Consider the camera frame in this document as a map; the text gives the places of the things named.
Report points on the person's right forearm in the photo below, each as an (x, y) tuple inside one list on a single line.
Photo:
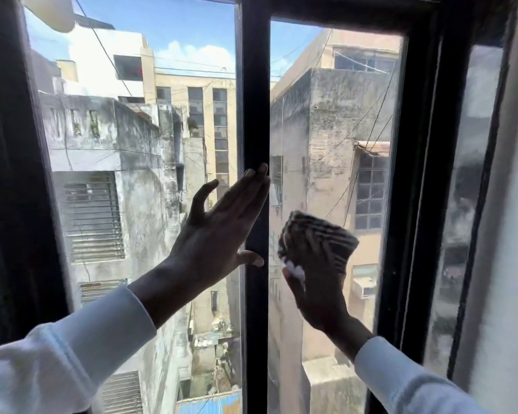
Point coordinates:
[(397, 375)]

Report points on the white building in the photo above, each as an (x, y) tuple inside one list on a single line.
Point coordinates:
[(95, 60)]

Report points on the tall beige building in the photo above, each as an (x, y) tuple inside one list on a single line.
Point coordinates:
[(207, 120)]

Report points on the white outdoor air conditioner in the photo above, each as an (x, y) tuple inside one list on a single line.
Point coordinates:
[(364, 288)]

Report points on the black framed window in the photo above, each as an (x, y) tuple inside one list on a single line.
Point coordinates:
[(255, 103)]

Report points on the person's left hand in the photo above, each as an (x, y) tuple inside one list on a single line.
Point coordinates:
[(216, 241)]

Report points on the clear window glass pane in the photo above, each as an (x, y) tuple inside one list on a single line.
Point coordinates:
[(125, 137), (328, 137)]

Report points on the person's right hand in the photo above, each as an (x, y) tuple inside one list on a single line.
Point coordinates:
[(319, 297)]

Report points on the narrow side window glass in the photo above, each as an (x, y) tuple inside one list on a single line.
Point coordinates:
[(466, 211)]

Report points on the weathered grey concrete building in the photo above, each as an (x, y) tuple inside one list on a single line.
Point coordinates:
[(138, 168)]

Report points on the checkered blue white cloth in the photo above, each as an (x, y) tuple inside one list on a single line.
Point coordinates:
[(319, 239)]

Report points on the weathered tan concrete building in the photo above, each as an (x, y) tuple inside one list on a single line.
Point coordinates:
[(323, 125)]

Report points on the person's left forearm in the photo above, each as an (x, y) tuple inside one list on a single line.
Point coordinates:
[(77, 353)]

